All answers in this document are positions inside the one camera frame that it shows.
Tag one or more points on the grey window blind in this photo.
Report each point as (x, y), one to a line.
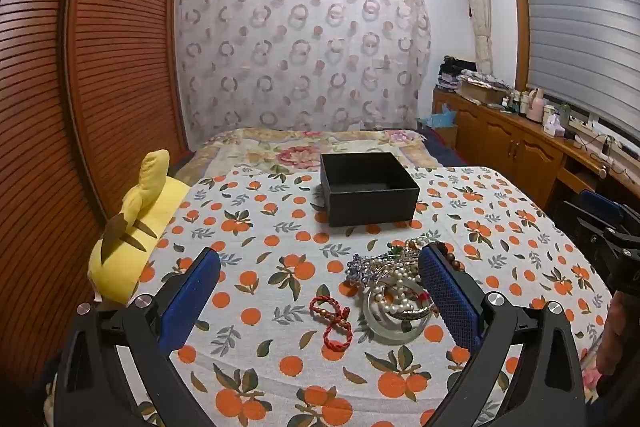
(580, 22)

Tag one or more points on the orange fruit print cloth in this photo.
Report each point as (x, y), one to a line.
(280, 267)

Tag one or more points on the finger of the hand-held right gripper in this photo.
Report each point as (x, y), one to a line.
(600, 203)
(585, 227)

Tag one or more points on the white tied curtain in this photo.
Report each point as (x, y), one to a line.
(477, 7)

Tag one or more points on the blue plastic bag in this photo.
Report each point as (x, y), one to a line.
(442, 117)

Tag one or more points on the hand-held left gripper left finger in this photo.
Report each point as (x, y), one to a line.
(192, 297)

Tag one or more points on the pink tissue box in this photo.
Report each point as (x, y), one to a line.
(553, 127)

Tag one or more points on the black square box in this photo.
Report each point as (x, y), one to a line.
(370, 207)

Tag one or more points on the dark blue bed sheet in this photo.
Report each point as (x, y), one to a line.
(445, 149)

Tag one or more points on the white power strip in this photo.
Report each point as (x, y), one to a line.
(582, 125)

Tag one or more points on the green glass jar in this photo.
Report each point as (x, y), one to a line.
(565, 116)

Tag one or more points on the small brown cardboard box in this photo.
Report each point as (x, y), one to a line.
(447, 137)

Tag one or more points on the person's right hand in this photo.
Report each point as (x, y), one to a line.
(612, 342)

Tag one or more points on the flat cardboard box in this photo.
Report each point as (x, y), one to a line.
(482, 89)

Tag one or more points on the white cup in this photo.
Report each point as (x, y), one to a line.
(549, 113)

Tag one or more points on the blue crystal hairpin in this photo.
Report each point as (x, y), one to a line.
(362, 274)

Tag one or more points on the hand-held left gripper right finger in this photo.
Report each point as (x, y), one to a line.
(450, 302)

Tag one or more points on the long wooden cabinet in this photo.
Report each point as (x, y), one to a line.
(525, 152)

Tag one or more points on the floral blanket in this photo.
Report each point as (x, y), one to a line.
(295, 154)

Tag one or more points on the circle print sheer curtain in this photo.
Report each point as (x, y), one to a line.
(300, 57)

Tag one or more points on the pink thermos jug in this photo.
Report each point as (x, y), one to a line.
(536, 107)

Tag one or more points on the wooden louvered wardrobe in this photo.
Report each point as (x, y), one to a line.
(75, 107)

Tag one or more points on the yellow plush toy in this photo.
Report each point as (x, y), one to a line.
(150, 207)

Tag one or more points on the stack of folded clothes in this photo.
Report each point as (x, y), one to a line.
(452, 74)

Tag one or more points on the silver metal bangle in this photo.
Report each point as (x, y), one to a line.
(415, 313)

